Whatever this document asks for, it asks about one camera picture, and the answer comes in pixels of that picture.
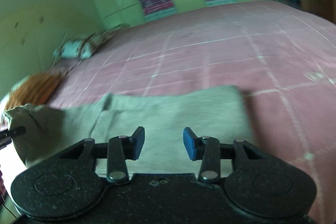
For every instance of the grey pants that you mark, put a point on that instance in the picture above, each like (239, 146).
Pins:
(217, 112)

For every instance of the black left gripper tip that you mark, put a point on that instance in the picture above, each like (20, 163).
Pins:
(6, 136)

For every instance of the pink checked bedspread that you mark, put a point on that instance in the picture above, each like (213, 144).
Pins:
(281, 59)

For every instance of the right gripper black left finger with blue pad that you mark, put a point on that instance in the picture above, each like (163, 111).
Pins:
(116, 151)

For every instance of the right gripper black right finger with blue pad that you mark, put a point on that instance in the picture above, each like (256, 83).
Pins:
(210, 151)

